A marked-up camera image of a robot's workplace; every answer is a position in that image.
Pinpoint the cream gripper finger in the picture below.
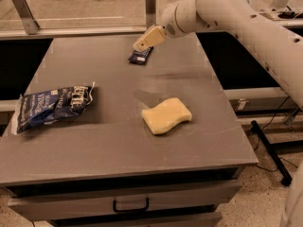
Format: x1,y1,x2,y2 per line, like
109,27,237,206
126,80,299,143
133,33,151,52

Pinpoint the dark blue rxbar wrapper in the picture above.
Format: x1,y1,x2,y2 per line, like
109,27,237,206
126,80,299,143
129,47,153,65

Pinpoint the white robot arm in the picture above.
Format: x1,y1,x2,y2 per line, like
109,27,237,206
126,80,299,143
134,0,303,108

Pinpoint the yellow sponge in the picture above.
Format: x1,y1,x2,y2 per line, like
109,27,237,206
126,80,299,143
142,97,192,135

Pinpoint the blue chip bag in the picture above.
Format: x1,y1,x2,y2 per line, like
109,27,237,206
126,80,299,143
11,83,95,135

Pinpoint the grey drawer front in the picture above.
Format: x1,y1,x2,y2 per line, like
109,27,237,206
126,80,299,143
9,179,241,221

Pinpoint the black stand leg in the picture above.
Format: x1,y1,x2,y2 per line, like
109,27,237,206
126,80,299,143
251,120,293,186

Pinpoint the middle metal railing bracket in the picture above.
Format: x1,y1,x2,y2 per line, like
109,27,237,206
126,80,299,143
145,0,156,27

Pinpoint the metal railing bracket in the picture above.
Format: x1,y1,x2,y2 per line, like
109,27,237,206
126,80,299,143
11,0,40,35
145,0,156,27

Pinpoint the left metal railing bracket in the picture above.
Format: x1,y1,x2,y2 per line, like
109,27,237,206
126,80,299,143
11,0,40,35

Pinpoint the black floor cable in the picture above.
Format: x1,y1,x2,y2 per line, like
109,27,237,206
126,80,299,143
252,96,299,174

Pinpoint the black drawer handle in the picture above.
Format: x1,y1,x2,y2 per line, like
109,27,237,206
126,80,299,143
112,198,150,214

